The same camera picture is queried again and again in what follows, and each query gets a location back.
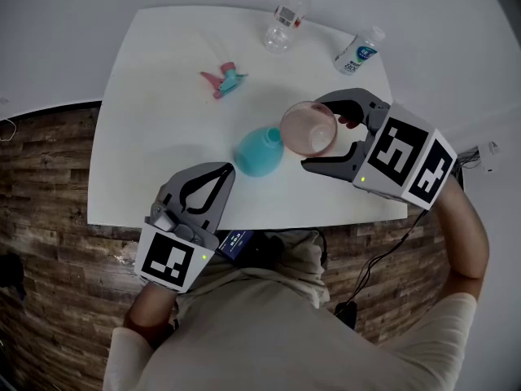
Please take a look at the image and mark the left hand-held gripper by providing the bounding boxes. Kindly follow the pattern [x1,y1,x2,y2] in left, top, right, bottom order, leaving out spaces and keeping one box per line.
[134,160,237,293]

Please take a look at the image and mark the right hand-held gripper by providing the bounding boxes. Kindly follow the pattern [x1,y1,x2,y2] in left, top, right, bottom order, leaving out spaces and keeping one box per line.
[300,87,460,211]

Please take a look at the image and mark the pink plastic cup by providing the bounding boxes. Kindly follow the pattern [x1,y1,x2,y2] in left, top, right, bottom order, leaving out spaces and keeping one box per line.
[279,100,339,157]

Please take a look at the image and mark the teal large spray bottle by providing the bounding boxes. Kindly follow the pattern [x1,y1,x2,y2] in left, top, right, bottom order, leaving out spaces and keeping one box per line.
[234,126,285,178]

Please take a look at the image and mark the person's right forearm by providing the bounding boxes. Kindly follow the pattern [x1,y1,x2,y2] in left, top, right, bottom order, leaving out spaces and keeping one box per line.
[431,173,489,280]

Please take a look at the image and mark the person's left forearm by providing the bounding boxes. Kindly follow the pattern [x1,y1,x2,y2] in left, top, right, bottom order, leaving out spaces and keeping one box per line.
[123,281,178,349]

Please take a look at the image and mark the white plastic bottle blue label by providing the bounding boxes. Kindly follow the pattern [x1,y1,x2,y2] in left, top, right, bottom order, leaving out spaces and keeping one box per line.
[334,25,387,77]

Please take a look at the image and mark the pink and teal spray nozzle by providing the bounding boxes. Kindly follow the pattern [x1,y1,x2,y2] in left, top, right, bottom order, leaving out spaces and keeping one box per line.
[199,61,249,100]

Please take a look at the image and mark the clear plastic bottle red label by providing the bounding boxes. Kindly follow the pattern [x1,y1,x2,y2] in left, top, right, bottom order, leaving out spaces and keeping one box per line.
[263,0,317,55]

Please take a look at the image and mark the black device with screen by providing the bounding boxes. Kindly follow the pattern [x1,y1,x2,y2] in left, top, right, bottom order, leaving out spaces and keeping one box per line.
[215,229,256,262]

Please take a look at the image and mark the white power box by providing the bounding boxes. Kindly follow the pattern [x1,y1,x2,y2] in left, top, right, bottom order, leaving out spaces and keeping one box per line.
[478,140,501,174]

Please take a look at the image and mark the person's beige shirt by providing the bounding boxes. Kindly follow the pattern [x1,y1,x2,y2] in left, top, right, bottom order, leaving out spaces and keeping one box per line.
[101,266,477,391]

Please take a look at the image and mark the black cylindrical floor object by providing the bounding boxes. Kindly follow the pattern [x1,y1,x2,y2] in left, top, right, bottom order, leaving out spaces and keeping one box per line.
[0,253,28,301]

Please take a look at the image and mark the small black recorder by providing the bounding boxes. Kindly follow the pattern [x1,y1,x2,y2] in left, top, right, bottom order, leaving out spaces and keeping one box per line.
[247,234,286,268]

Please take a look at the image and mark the grey cable bundle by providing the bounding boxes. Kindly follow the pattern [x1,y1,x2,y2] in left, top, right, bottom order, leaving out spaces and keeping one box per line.
[455,147,485,178]

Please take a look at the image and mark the black cable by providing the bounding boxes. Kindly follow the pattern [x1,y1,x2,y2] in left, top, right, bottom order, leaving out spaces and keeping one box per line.
[317,208,428,305]

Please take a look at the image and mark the thin white floor cable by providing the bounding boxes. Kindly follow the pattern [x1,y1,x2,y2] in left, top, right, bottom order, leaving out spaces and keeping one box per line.
[0,116,17,142]

